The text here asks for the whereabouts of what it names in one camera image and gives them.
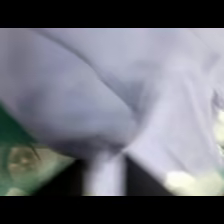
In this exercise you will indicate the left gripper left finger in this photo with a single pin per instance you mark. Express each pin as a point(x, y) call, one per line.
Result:
point(68, 181)

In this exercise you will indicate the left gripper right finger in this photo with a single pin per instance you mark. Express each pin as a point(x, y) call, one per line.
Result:
point(143, 181)

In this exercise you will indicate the lavender shirt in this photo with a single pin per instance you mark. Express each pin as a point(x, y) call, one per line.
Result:
point(100, 86)

